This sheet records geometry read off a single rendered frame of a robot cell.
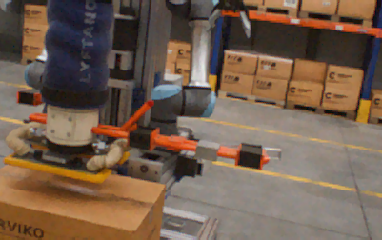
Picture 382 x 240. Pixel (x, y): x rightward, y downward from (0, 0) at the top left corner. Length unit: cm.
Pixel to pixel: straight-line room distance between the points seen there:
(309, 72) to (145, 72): 701
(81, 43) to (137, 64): 71
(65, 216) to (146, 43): 94
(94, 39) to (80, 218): 55
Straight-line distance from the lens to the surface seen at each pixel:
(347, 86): 856
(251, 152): 145
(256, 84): 851
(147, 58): 211
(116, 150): 151
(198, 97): 195
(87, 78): 148
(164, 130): 194
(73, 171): 150
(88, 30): 146
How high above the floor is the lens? 162
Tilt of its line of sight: 13 degrees down
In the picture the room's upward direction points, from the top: 7 degrees clockwise
